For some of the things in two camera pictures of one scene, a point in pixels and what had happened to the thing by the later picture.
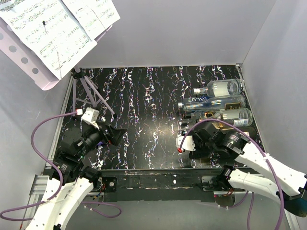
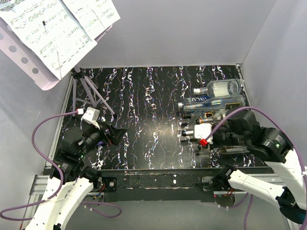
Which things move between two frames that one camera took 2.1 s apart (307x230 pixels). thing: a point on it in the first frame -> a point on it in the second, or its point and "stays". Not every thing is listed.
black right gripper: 198,153 -> 213,138
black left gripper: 114,135 stays
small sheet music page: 94,16 stays
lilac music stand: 18,51 stays
